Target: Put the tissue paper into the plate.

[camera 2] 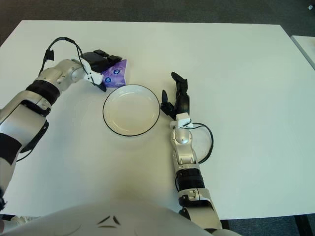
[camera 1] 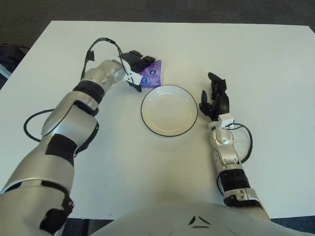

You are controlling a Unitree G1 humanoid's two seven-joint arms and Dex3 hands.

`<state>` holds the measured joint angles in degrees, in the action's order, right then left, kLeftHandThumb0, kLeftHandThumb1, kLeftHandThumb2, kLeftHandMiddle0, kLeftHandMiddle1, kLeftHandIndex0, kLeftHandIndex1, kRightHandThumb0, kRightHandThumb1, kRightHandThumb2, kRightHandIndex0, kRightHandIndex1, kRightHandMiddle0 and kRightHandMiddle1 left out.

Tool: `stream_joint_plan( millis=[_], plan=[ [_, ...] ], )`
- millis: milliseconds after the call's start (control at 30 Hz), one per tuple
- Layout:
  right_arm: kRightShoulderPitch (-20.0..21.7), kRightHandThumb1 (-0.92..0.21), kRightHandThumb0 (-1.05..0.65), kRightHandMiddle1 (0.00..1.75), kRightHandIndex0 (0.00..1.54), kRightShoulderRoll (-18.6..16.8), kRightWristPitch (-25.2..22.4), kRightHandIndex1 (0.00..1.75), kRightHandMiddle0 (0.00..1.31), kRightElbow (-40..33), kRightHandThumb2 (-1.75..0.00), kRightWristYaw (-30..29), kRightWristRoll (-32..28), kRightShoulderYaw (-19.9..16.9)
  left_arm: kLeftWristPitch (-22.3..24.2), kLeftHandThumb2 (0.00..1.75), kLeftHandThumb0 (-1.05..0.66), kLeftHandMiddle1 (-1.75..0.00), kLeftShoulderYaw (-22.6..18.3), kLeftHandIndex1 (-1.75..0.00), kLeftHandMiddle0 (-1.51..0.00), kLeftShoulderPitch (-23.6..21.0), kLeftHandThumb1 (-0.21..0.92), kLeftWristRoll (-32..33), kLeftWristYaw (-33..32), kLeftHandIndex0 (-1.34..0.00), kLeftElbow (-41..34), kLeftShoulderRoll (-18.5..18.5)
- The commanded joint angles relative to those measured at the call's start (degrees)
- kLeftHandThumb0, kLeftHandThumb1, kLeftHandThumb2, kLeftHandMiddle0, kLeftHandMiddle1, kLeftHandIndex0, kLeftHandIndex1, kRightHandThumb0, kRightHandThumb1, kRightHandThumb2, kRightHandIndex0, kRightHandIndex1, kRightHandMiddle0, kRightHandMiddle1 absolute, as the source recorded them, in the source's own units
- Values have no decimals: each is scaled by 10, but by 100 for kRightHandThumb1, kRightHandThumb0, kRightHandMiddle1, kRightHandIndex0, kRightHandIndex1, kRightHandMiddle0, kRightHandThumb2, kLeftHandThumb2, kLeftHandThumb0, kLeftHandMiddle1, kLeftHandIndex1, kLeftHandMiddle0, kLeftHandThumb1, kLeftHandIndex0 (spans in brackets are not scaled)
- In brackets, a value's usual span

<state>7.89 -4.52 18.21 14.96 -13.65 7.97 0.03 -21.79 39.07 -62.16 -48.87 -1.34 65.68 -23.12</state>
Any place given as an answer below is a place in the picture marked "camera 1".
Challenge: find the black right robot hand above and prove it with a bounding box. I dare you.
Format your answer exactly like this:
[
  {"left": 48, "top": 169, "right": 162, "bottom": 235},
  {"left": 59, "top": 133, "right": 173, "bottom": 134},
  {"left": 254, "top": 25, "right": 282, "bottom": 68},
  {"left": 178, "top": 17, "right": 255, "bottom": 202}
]
[{"left": 198, "top": 72, "right": 231, "bottom": 121}]

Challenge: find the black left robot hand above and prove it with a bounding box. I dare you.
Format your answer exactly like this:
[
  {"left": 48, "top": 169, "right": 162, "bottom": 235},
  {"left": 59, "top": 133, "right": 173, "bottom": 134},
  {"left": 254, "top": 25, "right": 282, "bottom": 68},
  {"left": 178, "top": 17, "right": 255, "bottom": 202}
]
[{"left": 122, "top": 50, "right": 156, "bottom": 93}]

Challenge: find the purple tissue paper pack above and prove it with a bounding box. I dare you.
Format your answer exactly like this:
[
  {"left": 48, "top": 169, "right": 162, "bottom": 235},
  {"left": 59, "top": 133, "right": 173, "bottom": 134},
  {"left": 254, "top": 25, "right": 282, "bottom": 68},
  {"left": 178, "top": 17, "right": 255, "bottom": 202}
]
[{"left": 139, "top": 59, "right": 163, "bottom": 89}]

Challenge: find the white plate with black rim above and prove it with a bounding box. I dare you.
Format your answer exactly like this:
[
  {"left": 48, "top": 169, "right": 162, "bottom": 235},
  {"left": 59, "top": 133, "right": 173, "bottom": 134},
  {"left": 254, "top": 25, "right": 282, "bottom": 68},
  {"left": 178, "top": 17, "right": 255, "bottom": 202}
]
[{"left": 140, "top": 85, "right": 199, "bottom": 137}]

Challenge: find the black bag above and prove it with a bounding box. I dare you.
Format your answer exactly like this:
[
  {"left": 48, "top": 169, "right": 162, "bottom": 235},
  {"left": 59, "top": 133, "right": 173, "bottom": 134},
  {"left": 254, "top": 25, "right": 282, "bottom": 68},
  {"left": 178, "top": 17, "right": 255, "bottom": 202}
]
[{"left": 0, "top": 43, "right": 30, "bottom": 79}]

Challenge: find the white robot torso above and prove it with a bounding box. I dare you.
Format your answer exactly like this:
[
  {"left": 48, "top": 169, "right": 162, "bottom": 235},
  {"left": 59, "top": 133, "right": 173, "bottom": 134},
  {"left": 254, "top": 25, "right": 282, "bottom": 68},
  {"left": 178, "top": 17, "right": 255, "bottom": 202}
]
[{"left": 54, "top": 200, "right": 312, "bottom": 236}]

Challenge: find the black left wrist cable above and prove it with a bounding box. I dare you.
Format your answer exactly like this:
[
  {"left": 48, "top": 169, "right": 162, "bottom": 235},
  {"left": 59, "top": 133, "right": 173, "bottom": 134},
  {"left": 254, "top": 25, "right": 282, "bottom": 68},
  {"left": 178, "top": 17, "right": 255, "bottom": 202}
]
[{"left": 81, "top": 37, "right": 131, "bottom": 82}]

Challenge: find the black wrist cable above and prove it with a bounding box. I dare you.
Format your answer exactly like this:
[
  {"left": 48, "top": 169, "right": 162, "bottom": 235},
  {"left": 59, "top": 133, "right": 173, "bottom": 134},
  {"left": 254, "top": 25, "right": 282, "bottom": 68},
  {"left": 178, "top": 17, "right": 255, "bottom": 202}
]
[
  {"left": 228, "top": 122, "right": 253, "bottom": 163},
  {"left": 81, "top": 37, "right": 131, "bottom": 82}
]

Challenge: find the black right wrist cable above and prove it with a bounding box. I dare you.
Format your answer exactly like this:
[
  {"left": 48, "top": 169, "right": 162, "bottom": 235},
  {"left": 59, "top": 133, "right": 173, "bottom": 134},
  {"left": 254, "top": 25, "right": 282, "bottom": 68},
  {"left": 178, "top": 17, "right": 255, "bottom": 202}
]
[{"left": 228, "top": 122, "right": 253, "bottom": 163}]

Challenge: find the black left elbow cable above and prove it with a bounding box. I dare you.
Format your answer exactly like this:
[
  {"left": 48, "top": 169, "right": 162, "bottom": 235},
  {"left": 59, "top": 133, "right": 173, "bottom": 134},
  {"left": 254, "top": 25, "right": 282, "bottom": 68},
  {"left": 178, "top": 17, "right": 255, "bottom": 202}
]
[{"left": 24, "top": 109, "right": 55, "bottom": 143}]

